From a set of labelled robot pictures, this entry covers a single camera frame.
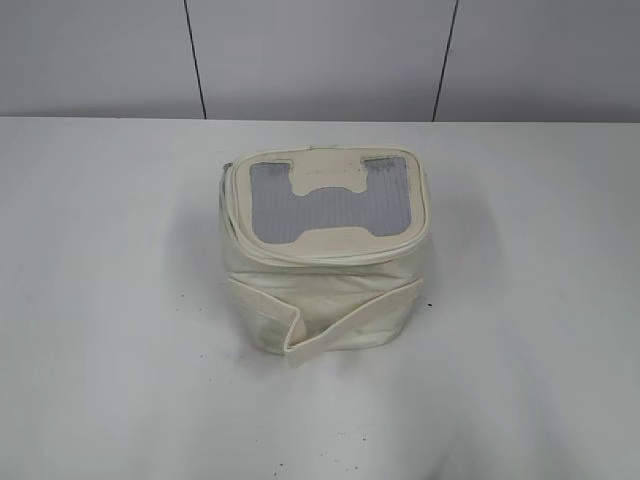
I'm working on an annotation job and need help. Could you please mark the cream fabric zipper bag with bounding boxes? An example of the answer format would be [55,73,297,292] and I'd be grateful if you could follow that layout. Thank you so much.
[219,147,430,365]

